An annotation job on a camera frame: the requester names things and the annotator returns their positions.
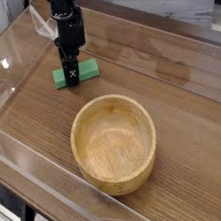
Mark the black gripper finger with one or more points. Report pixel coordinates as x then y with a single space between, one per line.
71 70

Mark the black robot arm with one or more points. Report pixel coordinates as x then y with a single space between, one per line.
62 9

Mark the clear acrylic tray wall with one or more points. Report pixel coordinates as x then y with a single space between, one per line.
185 185

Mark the clear acrylic corner bracket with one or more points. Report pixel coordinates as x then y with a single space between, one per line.
45 28

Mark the green rectangular block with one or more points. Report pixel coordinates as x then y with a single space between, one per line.
87 69

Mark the brown wooden bowl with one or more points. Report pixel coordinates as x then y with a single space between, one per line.
113 141

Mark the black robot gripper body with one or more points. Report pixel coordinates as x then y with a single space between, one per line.
71 33

